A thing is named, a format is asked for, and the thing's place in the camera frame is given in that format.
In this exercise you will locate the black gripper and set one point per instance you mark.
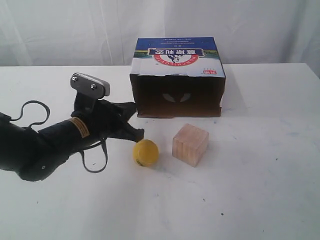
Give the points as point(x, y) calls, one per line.
point(103, 118)

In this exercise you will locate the yellow tennis ball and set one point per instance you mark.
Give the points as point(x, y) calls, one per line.
point(145, 153)

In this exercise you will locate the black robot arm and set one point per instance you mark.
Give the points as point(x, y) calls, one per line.
point(34, 155)

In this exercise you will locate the blue white cardboard box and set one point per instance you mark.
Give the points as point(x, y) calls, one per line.
point(177, 77)

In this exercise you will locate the light wooden cube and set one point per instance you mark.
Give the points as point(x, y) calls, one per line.
point(190, 144)

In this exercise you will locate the white curtain backdrop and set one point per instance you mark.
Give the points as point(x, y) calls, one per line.
point(105, 32)

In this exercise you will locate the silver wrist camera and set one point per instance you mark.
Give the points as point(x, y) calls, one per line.
point(90, 86)

